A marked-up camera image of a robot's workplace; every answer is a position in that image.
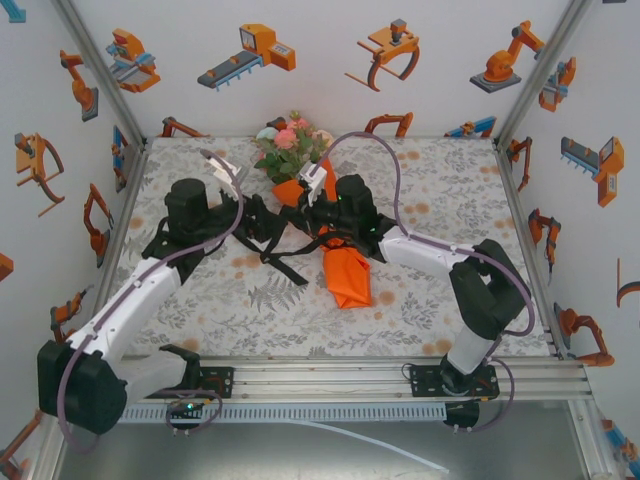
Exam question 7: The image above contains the black printed ribbon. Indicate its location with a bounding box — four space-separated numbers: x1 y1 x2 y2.
232 199 351 287

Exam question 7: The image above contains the artificial flower bunch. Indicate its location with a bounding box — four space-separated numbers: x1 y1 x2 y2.
253 110 335 185

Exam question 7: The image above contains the orange wrapping paper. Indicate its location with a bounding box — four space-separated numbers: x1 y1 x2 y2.
272 157 375 310

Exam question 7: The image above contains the floral patterned tablecloth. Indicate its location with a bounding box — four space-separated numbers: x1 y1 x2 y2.
92 135 556 359

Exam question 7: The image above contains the controller board with green light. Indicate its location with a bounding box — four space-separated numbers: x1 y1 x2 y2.
166 397 207 427

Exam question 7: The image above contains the aluminium side rail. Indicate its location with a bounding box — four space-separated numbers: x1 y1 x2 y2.
74 139 151 364
492 137 586 364

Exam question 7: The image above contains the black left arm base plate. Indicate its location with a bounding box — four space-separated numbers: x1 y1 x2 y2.
179 366 236 400

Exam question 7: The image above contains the aluminium frame rail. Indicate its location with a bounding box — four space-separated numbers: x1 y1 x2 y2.
47 357 594 405

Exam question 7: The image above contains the aluminium frame post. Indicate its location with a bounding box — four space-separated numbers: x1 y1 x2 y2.
52 0 149 146
494 0 594 149

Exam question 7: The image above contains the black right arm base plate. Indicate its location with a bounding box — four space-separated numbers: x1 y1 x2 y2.
409 364 500 401

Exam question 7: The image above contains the white slotted cable duct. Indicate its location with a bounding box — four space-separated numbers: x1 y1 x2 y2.
119 403 448 424

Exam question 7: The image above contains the black cable connector block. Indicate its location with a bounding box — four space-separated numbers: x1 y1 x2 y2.
443 401 481 429

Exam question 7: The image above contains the aluminium frame leg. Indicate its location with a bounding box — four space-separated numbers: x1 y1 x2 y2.
29 402 69 480
569 399 619 480

